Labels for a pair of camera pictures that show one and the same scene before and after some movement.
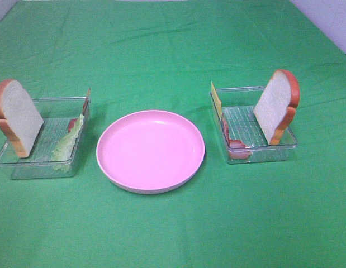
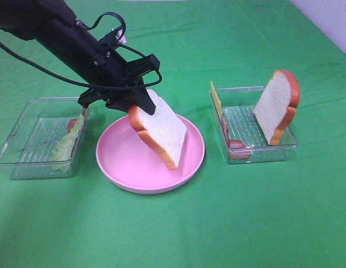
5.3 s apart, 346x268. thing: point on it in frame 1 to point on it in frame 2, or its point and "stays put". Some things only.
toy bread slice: (17, 116) to (162, 131)
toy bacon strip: (236, 148) stays put
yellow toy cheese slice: (216, 99) stays put
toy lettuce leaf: (60, 157) stays put
